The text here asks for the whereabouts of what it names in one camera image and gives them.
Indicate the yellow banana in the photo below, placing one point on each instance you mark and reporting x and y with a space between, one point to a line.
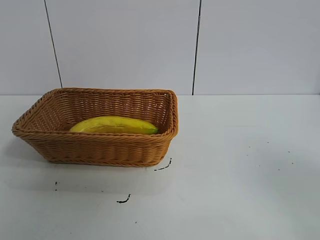
112 125

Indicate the brown woven wicker basket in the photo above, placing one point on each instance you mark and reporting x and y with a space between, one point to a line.
100 147

